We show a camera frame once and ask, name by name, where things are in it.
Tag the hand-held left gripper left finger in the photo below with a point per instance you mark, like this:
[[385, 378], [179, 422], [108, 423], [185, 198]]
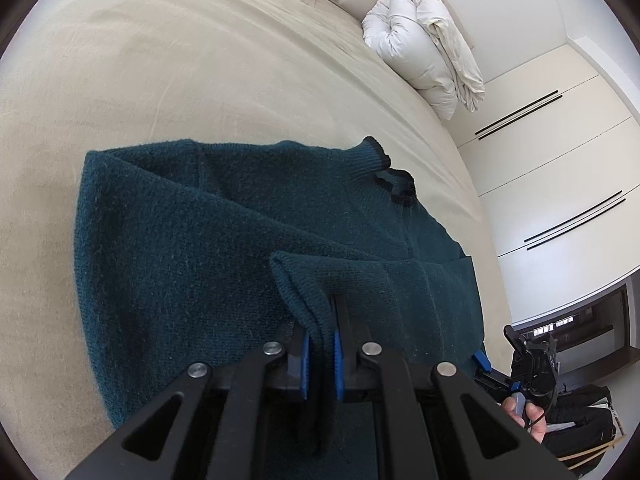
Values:
[[302, 366]]

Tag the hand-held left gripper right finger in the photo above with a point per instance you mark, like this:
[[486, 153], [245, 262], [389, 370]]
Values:
[[338, 366]]

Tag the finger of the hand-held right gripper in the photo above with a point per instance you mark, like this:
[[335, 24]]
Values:
[[484, 361]]

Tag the dark teal knit sweater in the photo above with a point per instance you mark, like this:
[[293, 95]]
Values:
[[200, 240]]

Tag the person's right hand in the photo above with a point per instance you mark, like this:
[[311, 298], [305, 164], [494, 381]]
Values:
[[525, 417]]

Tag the dark wooden shelf niche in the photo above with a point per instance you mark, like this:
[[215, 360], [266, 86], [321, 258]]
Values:
[[585, 327]]

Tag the black bag on floor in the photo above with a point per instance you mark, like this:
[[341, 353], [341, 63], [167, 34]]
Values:
[[580, 415]]

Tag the white folded duvet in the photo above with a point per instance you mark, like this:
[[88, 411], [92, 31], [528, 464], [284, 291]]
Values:
[[425, 45]]

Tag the beige bed sheet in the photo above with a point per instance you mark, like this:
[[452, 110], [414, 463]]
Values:
[[175, 70]]

